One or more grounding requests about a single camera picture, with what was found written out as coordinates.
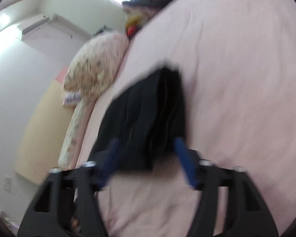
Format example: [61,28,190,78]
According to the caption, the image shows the black pants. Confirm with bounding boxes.
[88,65,186,171]

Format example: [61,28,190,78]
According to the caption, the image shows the long teddy print pillow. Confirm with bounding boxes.
[58,99,95,170]

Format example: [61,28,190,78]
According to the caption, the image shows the cream pink headboard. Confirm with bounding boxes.
[15,68,74,185]

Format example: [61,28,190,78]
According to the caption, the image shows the white purple patterned pillow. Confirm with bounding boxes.
[63,92,82,107]

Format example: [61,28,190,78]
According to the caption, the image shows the rolled teddy print duvet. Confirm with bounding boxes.
[63,31,129,101]

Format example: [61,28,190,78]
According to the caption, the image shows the pink bed blanket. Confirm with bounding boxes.
[78,0,296,233]

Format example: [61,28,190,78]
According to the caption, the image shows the white air conditioner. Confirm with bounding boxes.
[16,14,91,40]

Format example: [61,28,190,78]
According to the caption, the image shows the yellow plush toy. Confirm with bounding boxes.
[125,14,150,28]

